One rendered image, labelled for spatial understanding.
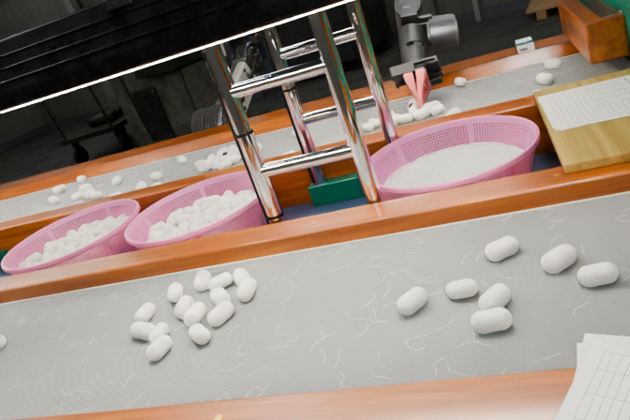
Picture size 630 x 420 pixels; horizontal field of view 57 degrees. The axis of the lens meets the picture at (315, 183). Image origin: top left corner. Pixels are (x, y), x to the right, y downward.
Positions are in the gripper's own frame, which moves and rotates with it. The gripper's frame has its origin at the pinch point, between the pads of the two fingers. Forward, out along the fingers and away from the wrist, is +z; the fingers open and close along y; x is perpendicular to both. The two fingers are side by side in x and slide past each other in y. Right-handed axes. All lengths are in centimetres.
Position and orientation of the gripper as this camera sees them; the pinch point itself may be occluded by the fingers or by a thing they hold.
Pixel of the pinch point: (421, 105)
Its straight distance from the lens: 122.4
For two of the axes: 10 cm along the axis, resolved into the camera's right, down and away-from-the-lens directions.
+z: 0.3, 8.9, -4.5
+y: 9.2, -2.0, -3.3
